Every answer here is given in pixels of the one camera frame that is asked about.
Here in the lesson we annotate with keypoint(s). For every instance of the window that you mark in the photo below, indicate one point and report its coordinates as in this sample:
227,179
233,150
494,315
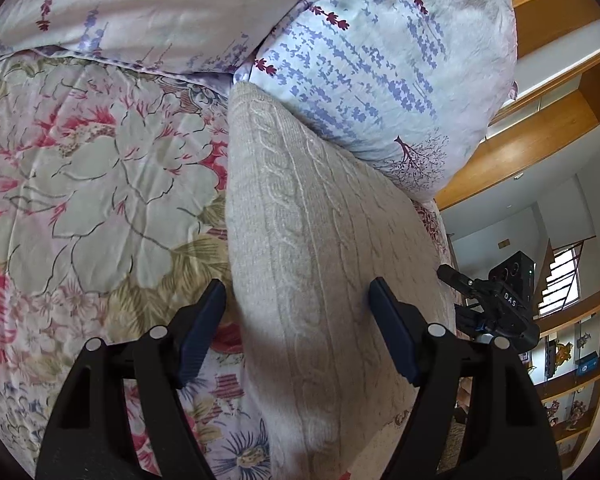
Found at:
562,280

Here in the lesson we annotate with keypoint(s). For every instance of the pink lavender print pillow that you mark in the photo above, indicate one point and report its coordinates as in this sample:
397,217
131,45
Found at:
155,5

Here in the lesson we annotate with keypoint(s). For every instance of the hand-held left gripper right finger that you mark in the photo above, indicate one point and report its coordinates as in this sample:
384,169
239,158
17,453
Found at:
395,335

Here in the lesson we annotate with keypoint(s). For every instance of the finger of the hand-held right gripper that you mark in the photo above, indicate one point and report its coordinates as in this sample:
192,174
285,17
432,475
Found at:
455,277
467,320

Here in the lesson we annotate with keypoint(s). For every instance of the blue box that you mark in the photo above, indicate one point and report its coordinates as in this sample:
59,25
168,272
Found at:
587,362

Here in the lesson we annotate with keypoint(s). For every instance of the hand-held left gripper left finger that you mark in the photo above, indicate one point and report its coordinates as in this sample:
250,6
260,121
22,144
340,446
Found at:
200,335

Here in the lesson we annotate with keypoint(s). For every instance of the wooden headboard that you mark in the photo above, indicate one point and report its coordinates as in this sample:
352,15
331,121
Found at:
540,140

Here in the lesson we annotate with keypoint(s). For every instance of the golden figurine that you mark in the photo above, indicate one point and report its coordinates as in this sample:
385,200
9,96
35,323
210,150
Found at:
561,347

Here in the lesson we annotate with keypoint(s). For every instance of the blue lavender tree print pillow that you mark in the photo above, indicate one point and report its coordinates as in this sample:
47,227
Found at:
390,75

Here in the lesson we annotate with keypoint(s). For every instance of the wooden shelf unit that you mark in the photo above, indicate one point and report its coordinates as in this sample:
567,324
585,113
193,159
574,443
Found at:
575,390

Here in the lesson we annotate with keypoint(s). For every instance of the floral quilt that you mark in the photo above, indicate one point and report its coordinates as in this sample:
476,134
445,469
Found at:
105,160

